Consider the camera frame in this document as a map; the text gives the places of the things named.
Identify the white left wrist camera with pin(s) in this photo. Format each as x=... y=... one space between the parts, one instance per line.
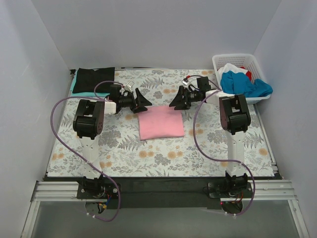
x=129 y=86

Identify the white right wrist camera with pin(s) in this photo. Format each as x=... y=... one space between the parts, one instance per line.
x=185 y=81

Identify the white t shirt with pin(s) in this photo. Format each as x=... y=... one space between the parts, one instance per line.
x=230 y=67

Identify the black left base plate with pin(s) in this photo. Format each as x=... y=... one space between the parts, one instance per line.
x=103 y=191

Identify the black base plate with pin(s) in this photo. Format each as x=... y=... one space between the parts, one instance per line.
x=225 y=189
x=103 y=191

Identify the floral patterned table mat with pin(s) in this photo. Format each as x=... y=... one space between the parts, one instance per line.
x=123 y=154

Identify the pink t shirt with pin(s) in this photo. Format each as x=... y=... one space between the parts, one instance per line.
x=160 y=122

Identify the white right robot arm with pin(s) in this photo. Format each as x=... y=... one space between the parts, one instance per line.
x=234 y=119

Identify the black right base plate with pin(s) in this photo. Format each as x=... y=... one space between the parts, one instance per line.
x=225 y=189

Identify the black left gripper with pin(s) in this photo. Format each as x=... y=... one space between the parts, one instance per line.
x=134 y=101

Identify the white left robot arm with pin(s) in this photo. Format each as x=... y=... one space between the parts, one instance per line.
x=88 y=124

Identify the folded black t shirt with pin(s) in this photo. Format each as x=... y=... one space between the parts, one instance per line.
x=106 y=74

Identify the folded teal t shirt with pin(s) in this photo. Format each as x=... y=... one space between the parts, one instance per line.
x=81 y=95

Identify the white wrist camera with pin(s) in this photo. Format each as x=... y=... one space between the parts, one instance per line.
x=129 y=86
x=185 y=81

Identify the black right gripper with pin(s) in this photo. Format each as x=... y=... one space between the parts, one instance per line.
x=184 y=97

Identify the aluminium front rail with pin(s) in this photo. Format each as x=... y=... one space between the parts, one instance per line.
x=156 y=187

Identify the blue t shirt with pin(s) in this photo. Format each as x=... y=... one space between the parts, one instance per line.
x=239 y=83

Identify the white plastic basket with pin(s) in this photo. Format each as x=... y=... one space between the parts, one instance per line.
x=246 y=61

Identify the red t shirt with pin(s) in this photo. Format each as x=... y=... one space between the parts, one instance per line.
x=249 y=75

